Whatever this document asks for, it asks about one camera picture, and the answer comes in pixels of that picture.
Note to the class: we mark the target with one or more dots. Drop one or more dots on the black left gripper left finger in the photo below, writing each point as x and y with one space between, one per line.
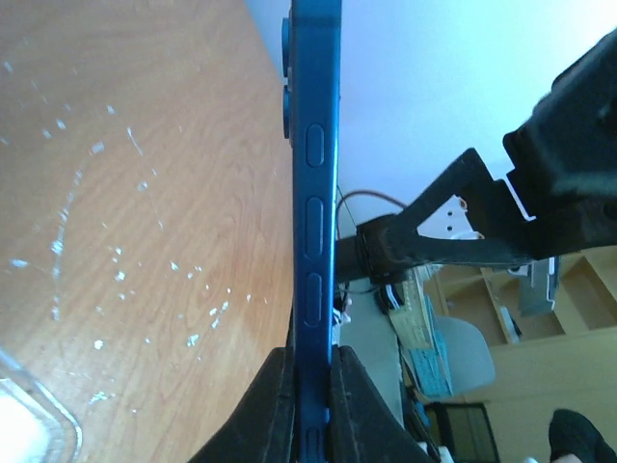
261 427

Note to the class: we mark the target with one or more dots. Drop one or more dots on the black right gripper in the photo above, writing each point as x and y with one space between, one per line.
565 176

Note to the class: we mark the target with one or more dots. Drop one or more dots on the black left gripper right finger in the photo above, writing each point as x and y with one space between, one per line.
362 428

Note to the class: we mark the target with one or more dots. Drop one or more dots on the black phone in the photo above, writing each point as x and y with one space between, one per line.
311 37

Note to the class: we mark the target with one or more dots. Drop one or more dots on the clear case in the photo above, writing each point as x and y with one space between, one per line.
35 425

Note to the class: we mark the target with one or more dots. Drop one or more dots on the grey office chair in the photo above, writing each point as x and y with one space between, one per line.
466 356

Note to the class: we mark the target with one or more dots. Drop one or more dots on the wooden shelf unit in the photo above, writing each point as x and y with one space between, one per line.
570 295

